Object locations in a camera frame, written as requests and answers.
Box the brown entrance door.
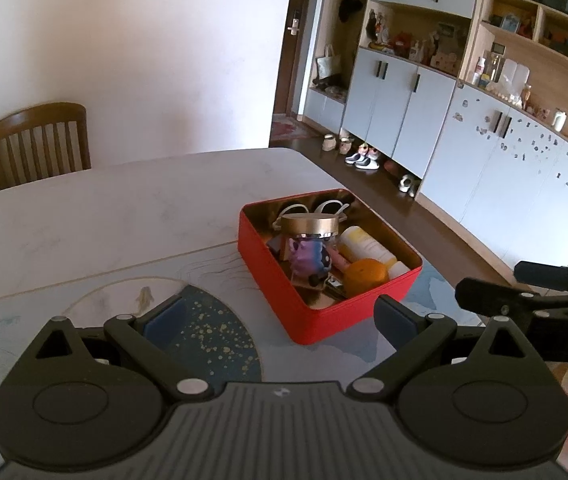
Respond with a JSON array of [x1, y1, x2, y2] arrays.
[[270, 0, 333, 143]]

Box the tan tape roll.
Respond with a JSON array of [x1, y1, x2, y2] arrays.
[[280, 213, 341, 248]]

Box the printed table mat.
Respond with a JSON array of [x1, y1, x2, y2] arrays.
[[0, 230, 540, 463]]

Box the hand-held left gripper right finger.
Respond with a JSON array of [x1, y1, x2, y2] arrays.
[[345, 295, 547, 403]]

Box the dark figurine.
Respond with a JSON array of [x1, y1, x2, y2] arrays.
[[366, 9, 383, 44]]

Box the orange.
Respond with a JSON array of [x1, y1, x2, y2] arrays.
[[344, 258, 390, 297]]

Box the dark hanging bag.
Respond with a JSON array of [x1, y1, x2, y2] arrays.
[[339, 0, 365, 24]]

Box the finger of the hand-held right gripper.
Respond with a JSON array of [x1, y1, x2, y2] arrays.
[[514, 261, 568, 295], [455, 277, 568, 321]]

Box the wooden chair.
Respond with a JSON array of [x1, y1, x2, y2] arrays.
[[0, 102, 92, 191]]

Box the white tote bag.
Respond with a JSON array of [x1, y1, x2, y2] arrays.
[[316, 44, 343, 79]]

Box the white wall cabinet unit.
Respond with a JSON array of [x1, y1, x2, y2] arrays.
[[304, 0, 568, 307]]

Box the red tin box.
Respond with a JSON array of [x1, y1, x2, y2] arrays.
[[237, 188, 423, 346]]

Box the purple toy figure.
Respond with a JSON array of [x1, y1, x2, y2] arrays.
[[288, 237, 335, 286]]

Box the white framed glasses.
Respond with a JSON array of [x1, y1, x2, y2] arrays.
[[271, 200, 350, 224]]

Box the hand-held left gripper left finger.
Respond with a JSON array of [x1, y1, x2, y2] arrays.
[[14, 296, 213, 404]]

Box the white bottle yellow label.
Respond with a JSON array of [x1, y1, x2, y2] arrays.
[[338, 226, 410, 279]]

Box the patterned door rug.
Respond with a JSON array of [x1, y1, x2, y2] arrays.
[[270, 116, 323, 142]]

